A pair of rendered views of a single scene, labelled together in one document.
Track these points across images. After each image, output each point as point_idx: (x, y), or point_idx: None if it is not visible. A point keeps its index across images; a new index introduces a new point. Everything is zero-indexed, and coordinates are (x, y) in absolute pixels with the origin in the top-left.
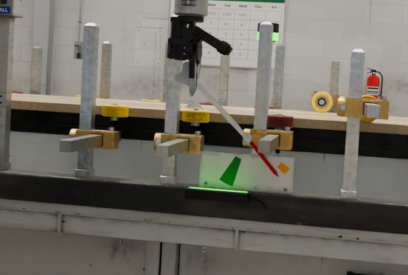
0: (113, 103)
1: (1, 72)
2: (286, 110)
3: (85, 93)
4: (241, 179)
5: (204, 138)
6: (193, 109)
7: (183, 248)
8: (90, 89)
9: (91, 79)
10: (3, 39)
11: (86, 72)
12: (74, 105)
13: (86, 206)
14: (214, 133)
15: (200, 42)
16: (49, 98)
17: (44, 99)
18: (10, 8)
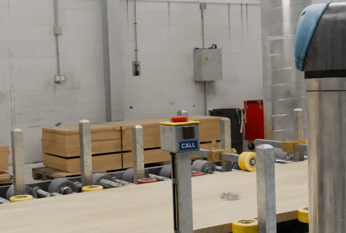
0: (161, 211)
1: (186, 219)
2: (223, 174)
3: (270, 221)
4: None
5: (302, 232)
6: (255, 202)
7: None
8: (274, 216)
9: (274, 205)
10: (186, 180)
11: (269, 199)
12: (195, 230)
13: None
14: (308, 225)
15: None
16: (72, 219)
17: (105, 226)
18: (197, 142)
